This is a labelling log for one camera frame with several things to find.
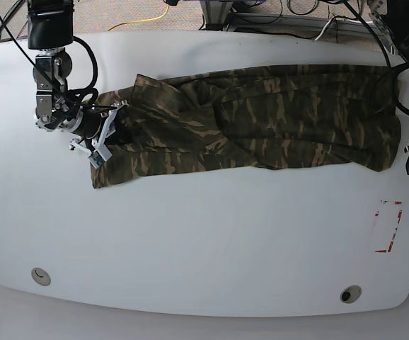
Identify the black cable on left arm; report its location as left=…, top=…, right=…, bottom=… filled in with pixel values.
left=342, top=0, right=409, bottom=123

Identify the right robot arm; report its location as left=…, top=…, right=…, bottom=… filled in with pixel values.
left=28, top=1, right=128, bottom=168

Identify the table grommet hole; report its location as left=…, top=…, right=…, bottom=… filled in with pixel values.
left=340, top=285, right=362, bottom=304
left=31, top=268, right=51, bottom=287

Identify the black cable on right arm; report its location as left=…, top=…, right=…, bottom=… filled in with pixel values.
left=68, top=35, right=100, bottom=102

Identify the red tape rectangle marking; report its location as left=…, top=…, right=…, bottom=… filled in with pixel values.
left=370, top=200, right=403, bottom=254

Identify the white cable on floor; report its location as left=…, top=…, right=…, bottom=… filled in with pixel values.
left=313, top=17, right=336, bottom=42

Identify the camouflage t-shirt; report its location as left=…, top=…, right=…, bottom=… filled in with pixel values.
left=91, top=64, right=402, bottom=189

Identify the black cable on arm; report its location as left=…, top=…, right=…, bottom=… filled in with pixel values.
left=68, top=35, right=100, bottom=102
left=342, top=0, right=409, bottom=123

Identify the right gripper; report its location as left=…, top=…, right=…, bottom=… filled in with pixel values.
left=68, top=101, right=133, bottom=159

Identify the right table grommet hole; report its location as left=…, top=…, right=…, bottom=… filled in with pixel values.
left=340, top=285, right=362, bottom=304

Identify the left table grommet hole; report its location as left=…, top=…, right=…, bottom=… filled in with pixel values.
left=31, top=268, right=51, bottom=287

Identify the yellow cable on floor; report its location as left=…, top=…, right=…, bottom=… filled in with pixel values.
left=107, top=5, right=172, bottom=32

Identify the aluminium frame stand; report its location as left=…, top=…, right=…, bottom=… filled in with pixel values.
left=199, top=1, right=369, bottom=41

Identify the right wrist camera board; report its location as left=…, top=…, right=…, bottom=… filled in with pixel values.
left=88, top=152, right=106, bottom=169

